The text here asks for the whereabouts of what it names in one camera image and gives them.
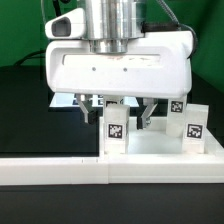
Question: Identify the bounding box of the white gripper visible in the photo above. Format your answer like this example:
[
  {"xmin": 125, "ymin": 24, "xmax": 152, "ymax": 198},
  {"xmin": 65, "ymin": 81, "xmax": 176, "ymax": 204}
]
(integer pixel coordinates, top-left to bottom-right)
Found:
[{"xmin": 46, "ymin": 31, "xmax": 193, "ymax": 130}]

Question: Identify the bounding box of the white square tabletop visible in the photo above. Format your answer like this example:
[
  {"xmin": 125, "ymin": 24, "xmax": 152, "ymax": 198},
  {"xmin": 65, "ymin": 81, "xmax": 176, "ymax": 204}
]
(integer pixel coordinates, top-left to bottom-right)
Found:
[{"xmin": 98, "ymin": 114, "xmax": 224, "ymax": 158}]

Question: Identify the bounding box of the white sheet with fiducial tags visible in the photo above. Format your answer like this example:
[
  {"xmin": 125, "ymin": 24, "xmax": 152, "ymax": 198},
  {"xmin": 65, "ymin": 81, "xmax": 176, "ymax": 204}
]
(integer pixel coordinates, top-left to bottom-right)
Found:
[{"xmin": 50, "ymin": 93, "xmax": 139, "ymax": 108}]

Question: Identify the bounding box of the white L-shaped obstacle fence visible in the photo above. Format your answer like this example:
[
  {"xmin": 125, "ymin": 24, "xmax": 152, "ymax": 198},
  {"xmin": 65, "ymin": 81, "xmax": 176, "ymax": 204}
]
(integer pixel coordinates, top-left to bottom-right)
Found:
[{"xmin": 0, "ymin": 135, "xmax": 224, "ymax": 186}]

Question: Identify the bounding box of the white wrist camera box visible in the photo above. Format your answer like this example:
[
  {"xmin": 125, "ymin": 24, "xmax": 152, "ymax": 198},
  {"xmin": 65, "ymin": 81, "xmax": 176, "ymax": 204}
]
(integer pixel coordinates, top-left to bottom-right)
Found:
[{"xmin": 45, "ymin": 8, "xmax": 86, "ymax": 40}]

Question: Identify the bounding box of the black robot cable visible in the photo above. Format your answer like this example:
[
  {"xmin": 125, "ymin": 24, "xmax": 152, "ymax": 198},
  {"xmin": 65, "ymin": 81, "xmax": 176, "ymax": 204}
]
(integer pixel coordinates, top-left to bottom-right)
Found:
[{"xmin": 13, "ymin": 0, "xmax": 64, "ymax": 67}]

